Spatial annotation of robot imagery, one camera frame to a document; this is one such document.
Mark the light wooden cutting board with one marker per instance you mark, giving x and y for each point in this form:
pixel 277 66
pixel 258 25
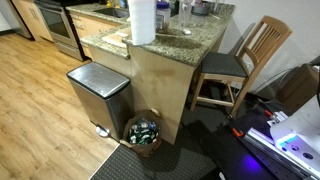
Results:
pixel 115 37

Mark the granite kitchen counter island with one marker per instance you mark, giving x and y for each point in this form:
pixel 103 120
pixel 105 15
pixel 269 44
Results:
pixel 160 93

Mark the wooden chair with dark cushion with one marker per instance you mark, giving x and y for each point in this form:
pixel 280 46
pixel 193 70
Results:
pixel 230 66

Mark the clear glass jar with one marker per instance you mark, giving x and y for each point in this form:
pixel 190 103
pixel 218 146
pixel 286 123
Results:
pixel 185 11

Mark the brown cardboard box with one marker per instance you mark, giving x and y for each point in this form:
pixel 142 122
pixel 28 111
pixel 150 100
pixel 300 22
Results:
pixel 298 86

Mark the clear jar with blue lid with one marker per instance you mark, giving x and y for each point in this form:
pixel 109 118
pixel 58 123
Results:
pixel 163 16

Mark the stainless steel trash can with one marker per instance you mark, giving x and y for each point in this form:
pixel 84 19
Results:
pixel 103 96

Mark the dark floor mat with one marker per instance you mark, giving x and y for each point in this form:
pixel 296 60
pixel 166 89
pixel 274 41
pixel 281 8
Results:
pixel 173 160

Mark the beige lower kitchen cabinets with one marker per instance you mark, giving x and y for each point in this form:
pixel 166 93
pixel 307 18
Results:
pixel 90 25

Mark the stainless steel oven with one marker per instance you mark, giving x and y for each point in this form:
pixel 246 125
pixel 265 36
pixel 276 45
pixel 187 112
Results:
pixel 58 23

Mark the brown paper bag with cans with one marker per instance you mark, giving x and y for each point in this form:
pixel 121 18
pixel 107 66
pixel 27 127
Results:
pixel 143 133

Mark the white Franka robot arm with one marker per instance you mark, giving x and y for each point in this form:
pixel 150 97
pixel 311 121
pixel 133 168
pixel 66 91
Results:
pixel 301 130

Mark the small white dish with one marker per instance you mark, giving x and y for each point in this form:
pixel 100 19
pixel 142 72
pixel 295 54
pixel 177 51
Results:
pixel 187 31

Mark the kitchen sink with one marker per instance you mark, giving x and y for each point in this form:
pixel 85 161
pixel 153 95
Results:
pixel 111 12

